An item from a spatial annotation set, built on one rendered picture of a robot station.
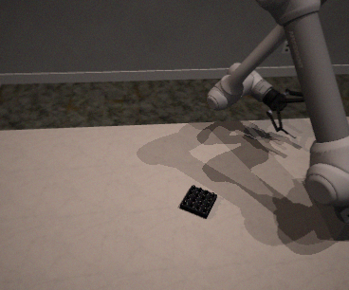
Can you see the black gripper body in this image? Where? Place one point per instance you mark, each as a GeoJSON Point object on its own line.
{"type": "Point", "coordinates": [272, 97]}

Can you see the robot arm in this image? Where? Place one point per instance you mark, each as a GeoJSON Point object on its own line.
{"type": "Point", "coordinates": [327, 181]}

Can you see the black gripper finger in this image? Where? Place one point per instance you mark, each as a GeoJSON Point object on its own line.
{"type": "Point", "coordinates": [293, 93]}
{"type": "Point", "coordinates": [269, 113]}

